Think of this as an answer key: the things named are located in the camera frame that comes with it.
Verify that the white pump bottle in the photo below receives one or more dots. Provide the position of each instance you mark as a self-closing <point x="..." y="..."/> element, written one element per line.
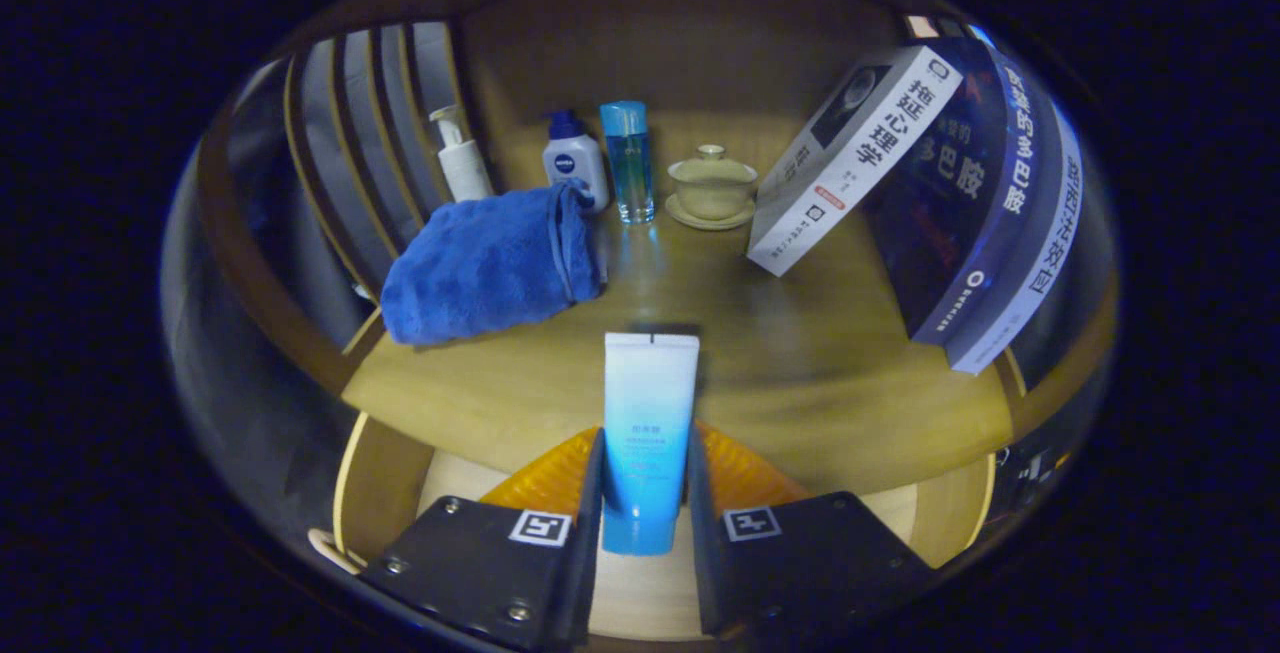
<point x="465" y="173"/>

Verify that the beige lidded teacup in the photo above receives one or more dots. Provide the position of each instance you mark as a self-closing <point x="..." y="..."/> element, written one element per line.
<point x="712" y="191"/>

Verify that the wooden countertop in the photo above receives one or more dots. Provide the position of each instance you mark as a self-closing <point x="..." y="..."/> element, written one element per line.
<point x="800" y="363"/>

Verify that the blue rolled towel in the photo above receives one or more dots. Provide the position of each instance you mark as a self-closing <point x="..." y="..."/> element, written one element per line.
<point x="480" y="263"/>

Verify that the white book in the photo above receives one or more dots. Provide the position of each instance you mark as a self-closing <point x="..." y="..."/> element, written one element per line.
<point x="850" y="153"/>

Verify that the light purple book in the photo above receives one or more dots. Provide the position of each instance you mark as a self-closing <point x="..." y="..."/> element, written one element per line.
<point x="1030" y="273"/>

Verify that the dark blue book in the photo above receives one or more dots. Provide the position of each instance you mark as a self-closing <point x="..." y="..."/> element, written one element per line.
<point x="950" y="213"/>

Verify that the black backdrop cloth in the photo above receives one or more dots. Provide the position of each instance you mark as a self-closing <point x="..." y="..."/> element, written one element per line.
<point x="230" y="373"/>

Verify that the blue and white tube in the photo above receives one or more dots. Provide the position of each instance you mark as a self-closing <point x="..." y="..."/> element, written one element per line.
<point x="648" y="413"/>

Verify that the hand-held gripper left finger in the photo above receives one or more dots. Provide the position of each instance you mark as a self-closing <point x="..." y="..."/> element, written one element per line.
<point x="500" y="573"/>

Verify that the light wooden chair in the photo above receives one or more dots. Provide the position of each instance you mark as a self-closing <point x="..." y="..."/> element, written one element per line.
<point x="330" y="555"/>

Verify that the clear blue bottle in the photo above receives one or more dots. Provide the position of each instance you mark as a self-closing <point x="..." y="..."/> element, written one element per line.
<point x="628" y="168"/>

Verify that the wooden cabinet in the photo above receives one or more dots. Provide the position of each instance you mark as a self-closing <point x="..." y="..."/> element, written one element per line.
<point x="650" y="43"/>

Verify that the white lotion bottle blue cap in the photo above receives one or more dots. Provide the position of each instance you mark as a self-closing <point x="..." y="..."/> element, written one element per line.
<point x="575" y="161"/>

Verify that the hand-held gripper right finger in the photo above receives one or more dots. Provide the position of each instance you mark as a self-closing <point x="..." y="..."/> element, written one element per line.
<point x="790" y="563"/>

